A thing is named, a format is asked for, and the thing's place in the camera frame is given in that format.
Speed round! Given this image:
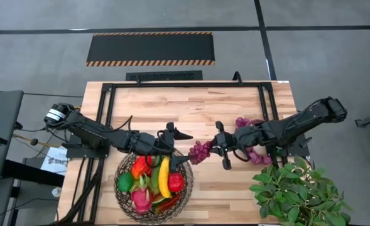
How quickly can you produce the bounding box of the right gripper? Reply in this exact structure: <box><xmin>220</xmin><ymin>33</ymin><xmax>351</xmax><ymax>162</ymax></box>
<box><xmin>209</xmin><ymin>121</ymin><xmax>264</xmax><ymax>171</ymax></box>

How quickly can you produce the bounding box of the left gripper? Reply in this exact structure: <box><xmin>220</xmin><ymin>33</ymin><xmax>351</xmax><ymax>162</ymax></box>
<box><xmin>131</xmin><ymin>122</ymin><xmax>194</xmax><ymax>173</ymax></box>

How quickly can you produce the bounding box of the purple grape bunch with leaf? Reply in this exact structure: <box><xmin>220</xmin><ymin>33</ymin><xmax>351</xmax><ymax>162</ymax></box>
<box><xmin>187</xmin><ymin>140</ymin><xmax>213</xmax><ymax>166</ymax></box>

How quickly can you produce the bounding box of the yellow banana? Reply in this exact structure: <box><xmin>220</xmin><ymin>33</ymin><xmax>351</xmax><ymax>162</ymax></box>
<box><xmin>158</xmin><ymin>156</ymin><xmax>172</xmax><ymax>199</ymax></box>

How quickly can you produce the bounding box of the red apple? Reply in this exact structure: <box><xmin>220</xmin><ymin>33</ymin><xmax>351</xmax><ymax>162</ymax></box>
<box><xmin>167</xmin><ymin>172</ymin><xmax>185</xmax><ymax>193</ymax></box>

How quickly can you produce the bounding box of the green cucumber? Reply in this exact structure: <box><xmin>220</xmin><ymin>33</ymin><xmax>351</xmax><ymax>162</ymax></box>
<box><xmin>150</xmin><ymin>155</ymin><xmax>162</xmax><ymax>195</ymax></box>

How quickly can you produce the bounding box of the red-orange mango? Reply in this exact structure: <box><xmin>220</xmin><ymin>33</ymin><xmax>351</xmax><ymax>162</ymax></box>
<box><xmin>131</xmin><ymin>155</ymin><xmax>153</xmax><ymax>180</ymax></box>

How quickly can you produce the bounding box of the pink dragon fruit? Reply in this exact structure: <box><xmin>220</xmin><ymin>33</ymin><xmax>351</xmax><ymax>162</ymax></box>
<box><xmin>130</xmin><ymin>175</ymin><xmax>154</xmax><ymax>214</ymax></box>

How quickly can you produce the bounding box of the green avocado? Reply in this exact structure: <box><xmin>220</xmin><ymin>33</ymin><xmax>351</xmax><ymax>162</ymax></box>
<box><xmin>117</xmin><ymin>172</ymin><xmax>134</xmax><ymax>193</ymax></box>

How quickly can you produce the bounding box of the dark wicker basket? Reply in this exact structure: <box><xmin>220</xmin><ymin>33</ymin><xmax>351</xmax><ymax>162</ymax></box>
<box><xmin>113</xmin><ymin>147</ymin><xmax>194</xmax><ymax>225</ymax></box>

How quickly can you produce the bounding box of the black clamp hook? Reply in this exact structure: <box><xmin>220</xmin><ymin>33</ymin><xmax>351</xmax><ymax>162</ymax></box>
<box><xmin>232</xmin><ymin>70</ymin><xmax>244</xmax><ymax>85</ymax></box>

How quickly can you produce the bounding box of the black floor grille strip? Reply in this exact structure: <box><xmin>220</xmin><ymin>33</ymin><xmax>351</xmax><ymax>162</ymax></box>
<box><xmin>126</xmin><ymin>70</ymin><xmax>204</xmax><ymax>82</ymax></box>

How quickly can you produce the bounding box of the green leafy plant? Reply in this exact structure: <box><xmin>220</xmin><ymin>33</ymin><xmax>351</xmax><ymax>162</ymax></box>
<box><xmin>249</xmin><ymin>155</ymin><xmax>354</xmax><ymax>226</ymax></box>

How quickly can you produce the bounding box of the black hazard-striped floor mat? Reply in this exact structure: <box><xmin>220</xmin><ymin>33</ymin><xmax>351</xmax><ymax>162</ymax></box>
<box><xmin>85</xmin><ymin>31</ymin><xmax>216</xmax><ymax>67</ymax></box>

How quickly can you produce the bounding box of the white printed paper sheet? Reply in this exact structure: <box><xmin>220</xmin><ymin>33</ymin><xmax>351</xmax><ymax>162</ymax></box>
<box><xmin>40</xmin><ymin>146</ymin><xmax>68</xmax><ymax>176</ymax></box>

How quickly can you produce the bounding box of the black desk leg bar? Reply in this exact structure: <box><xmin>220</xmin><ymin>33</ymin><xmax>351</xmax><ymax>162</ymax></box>
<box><xmin>1</xmin><ymin>159</ymin><xmax>65</xmax><ymax>188</ymax></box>

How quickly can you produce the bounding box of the gray desk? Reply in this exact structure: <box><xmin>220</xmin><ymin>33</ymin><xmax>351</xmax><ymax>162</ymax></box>
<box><xmin>0</xmin><ymin>90</ymin><xmax>24</xmax><ymax>185</ymax></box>

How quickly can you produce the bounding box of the black metal table frame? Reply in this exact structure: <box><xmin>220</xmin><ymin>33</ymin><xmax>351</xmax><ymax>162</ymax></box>
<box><xmin>63</xmin><ymin>80</ymin><xmax>280</xmax><ymax>226</ymax></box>

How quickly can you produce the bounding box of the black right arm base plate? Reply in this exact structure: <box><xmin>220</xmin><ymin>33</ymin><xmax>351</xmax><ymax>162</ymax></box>
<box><xmin>266</xmin><ymin>134</ymin><xmax>311</xmax><ymax>158</ymax></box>

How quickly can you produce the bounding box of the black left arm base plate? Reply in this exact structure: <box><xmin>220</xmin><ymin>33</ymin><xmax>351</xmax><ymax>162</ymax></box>
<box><xmin>65</xmin><ymin>133</ymin><xmax>112</xmax><ymax>159</ymax></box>

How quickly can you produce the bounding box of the black cable bundle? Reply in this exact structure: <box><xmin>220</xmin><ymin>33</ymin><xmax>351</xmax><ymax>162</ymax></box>
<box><xmin>57</xmin><ymin>158</ymin><xmax>106</xmax><ymax>226</ymax></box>

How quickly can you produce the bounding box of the yellow cable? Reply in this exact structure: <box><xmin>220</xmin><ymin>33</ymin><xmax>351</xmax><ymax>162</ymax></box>
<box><xmin>13</xmin><ymin>133</ymin><xmax>62</xmax><ymax>149</ymax></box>

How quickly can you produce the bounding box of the black floor cable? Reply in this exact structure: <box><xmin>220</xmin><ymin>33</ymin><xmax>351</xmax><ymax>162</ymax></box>
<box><xmin>14</xmin><ymin>121</ymin><xmax>63</xmax><ymax>158</ymax></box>

